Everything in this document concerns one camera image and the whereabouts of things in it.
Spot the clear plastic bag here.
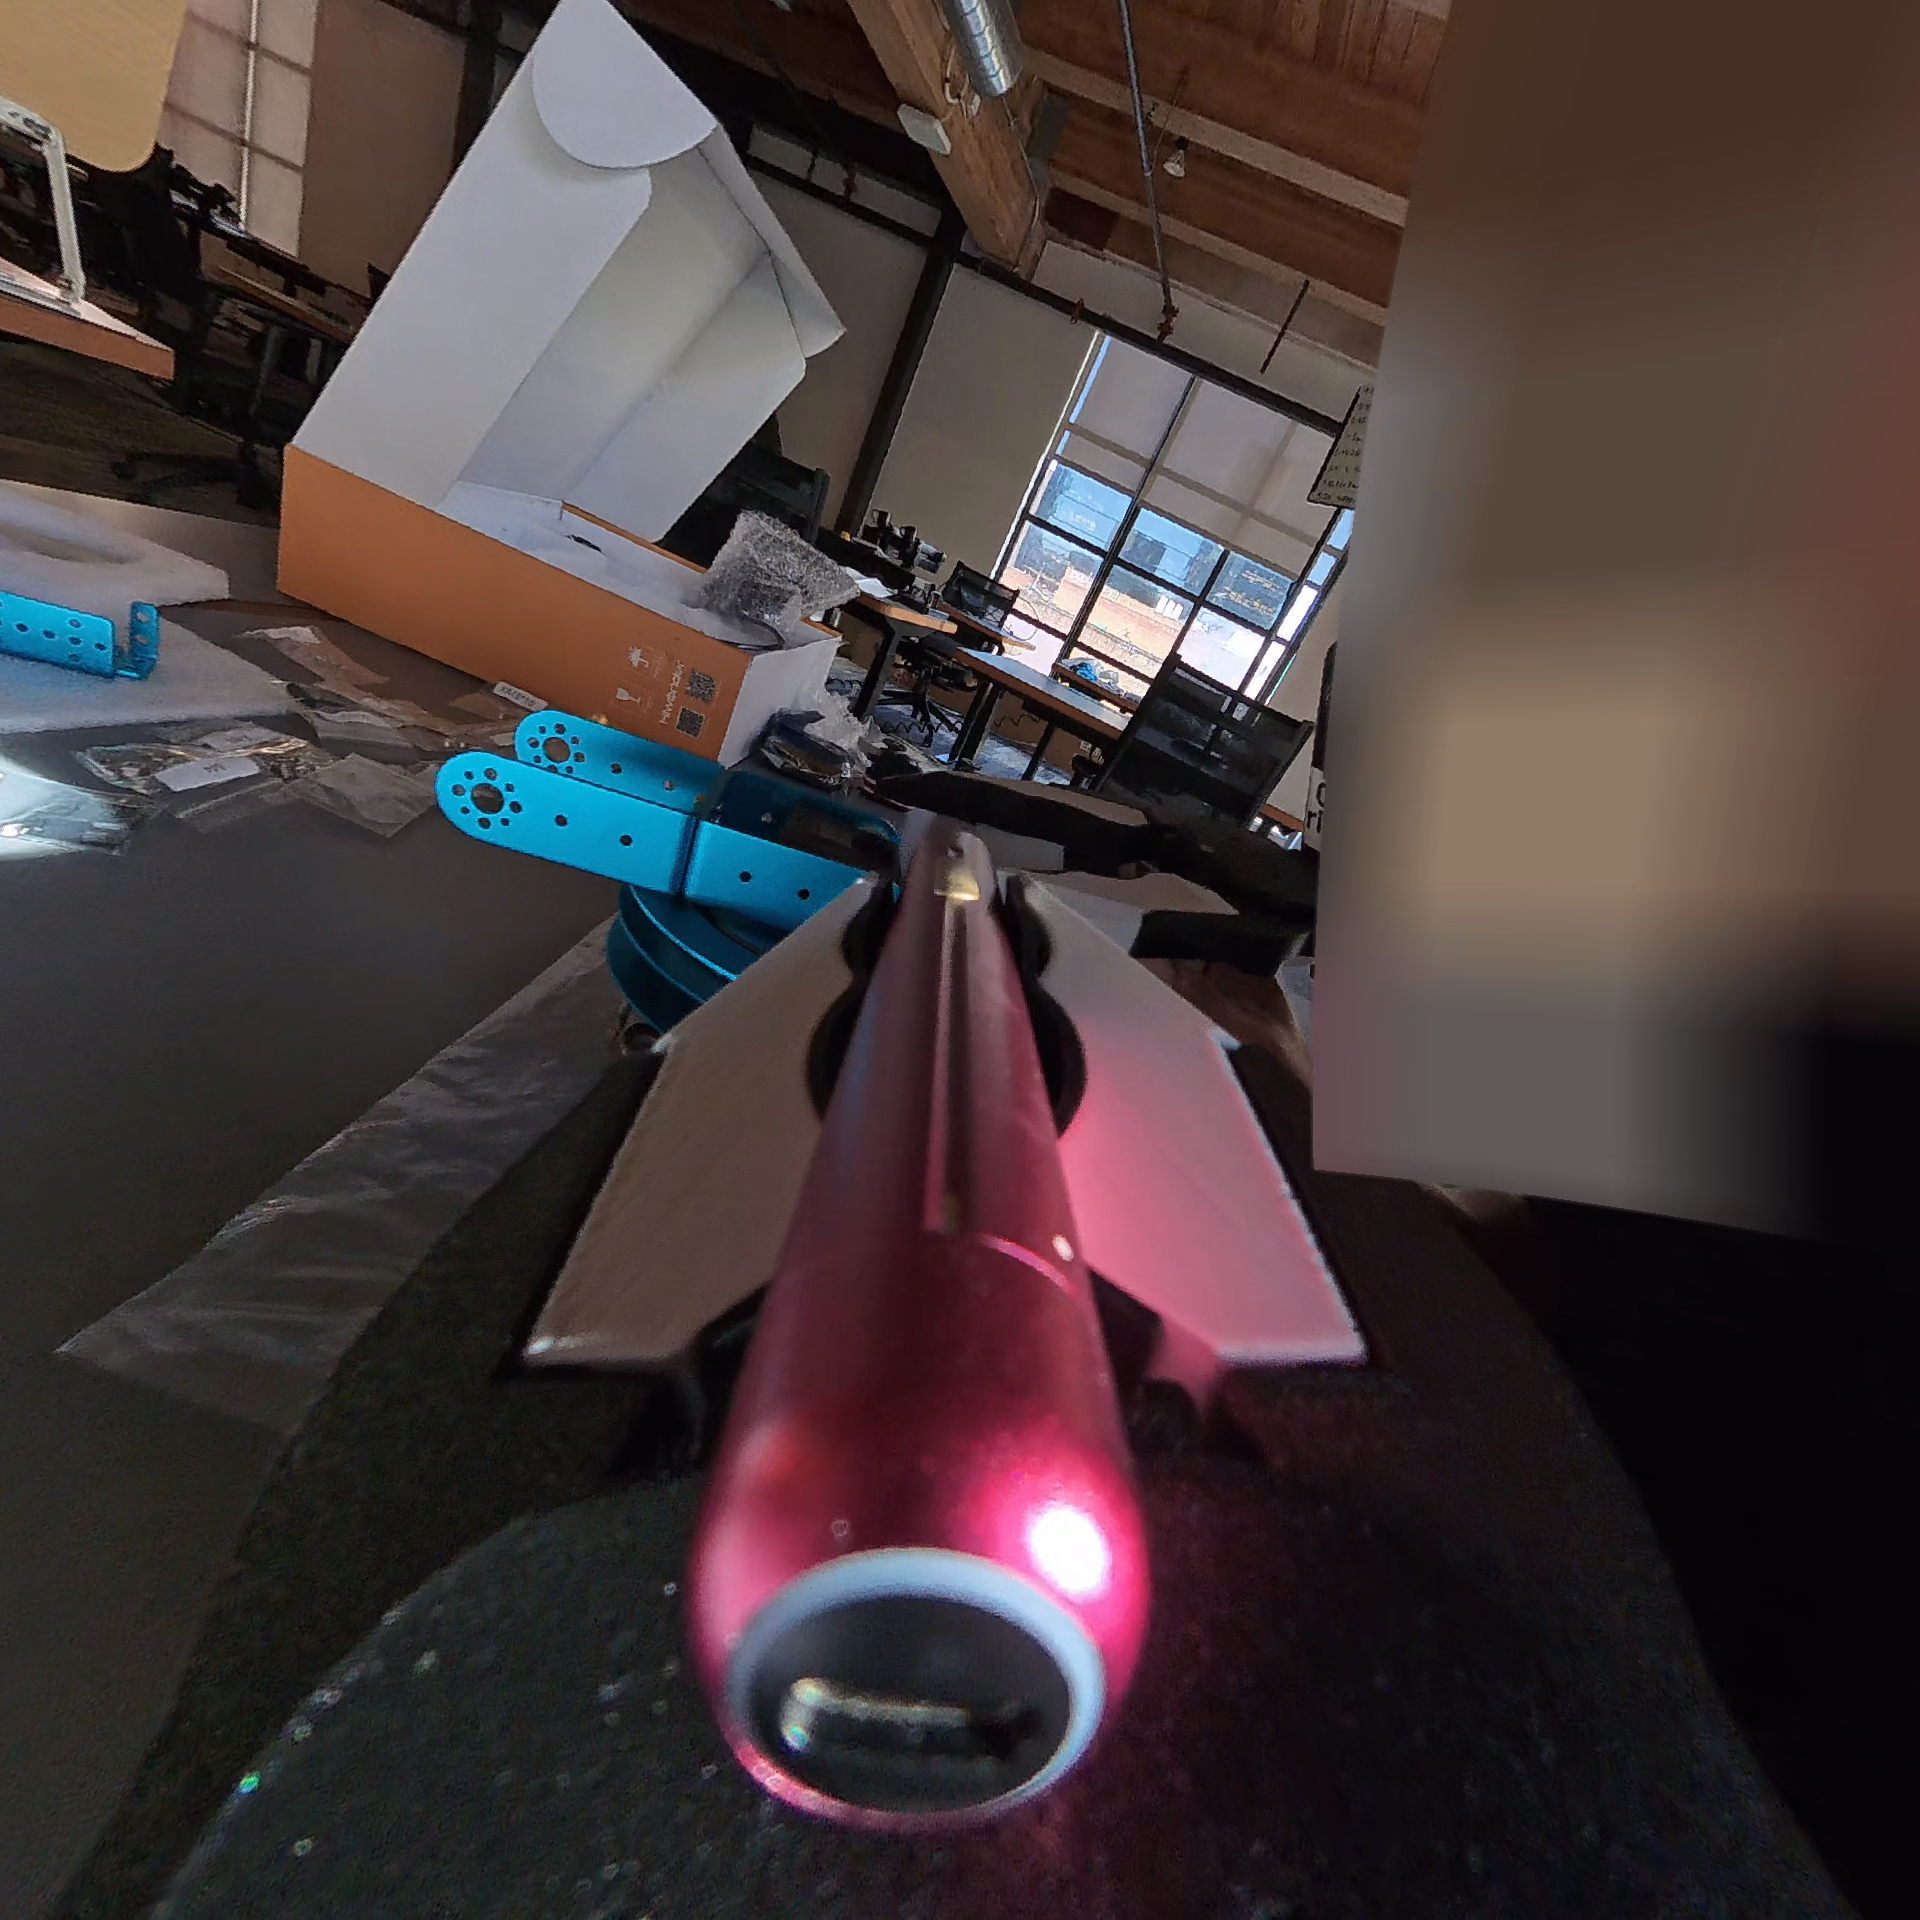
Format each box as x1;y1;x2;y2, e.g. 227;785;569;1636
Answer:
58;916;663;1428

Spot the thick white foam block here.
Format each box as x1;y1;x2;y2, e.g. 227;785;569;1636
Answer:
0;482;227;611

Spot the grey desk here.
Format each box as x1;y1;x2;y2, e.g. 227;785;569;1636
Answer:
0;595;1324;1920

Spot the clear screw bag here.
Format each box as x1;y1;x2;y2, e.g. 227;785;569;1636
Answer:
174;754;440;837
75;721;332;796

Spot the hanging paper sign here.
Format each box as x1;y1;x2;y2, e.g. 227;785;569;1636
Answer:
1310;384;1376;510

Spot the large grid window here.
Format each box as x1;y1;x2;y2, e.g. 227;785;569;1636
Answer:
996;336;1355;705

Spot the blue metal bracket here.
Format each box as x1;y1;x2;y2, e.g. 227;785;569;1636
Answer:
0;588;166;680

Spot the red electric screwdriver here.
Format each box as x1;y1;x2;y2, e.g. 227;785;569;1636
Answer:
680;819;1154;1831

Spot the blue toy robot arm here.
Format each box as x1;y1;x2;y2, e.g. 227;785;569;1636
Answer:
436;709;909;1037

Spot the metal ventilation duct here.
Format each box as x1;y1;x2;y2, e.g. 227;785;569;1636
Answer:
936;0;1033;102

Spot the wooden background desk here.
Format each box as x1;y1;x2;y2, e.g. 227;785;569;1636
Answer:
945;647;1131;768

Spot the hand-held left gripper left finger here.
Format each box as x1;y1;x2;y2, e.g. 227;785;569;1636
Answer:
522;878;905;1368

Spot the bubble wrap bag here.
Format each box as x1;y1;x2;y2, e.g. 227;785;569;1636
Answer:
698;510;841;648

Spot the white foam sheet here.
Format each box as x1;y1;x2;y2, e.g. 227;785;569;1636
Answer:
0;611;303;737

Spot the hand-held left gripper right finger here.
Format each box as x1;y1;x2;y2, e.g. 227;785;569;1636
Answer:
1000;872;1372;1409

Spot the black office chair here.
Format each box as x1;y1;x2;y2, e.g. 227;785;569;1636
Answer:
1094;654;1317;827

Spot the shiny plastic packet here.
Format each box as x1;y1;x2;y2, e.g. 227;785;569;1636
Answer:
0;749;152;861

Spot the orange and white cardboard box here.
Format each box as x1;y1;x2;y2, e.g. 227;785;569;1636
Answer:
276;0;851;768

